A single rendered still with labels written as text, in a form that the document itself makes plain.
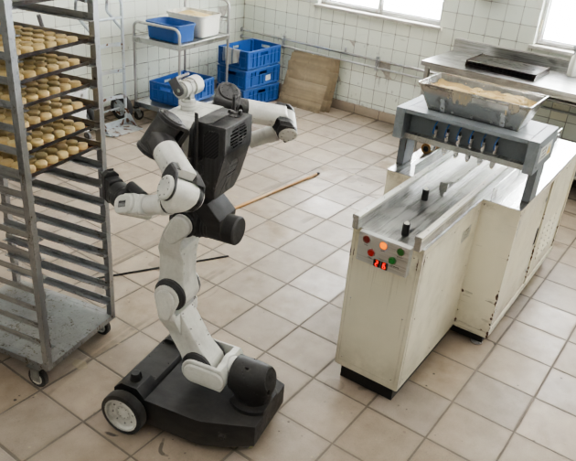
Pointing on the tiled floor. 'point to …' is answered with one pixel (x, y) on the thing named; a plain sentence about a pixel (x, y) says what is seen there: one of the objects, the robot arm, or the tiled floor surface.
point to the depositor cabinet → (503, 233)
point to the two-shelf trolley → (178, 58)
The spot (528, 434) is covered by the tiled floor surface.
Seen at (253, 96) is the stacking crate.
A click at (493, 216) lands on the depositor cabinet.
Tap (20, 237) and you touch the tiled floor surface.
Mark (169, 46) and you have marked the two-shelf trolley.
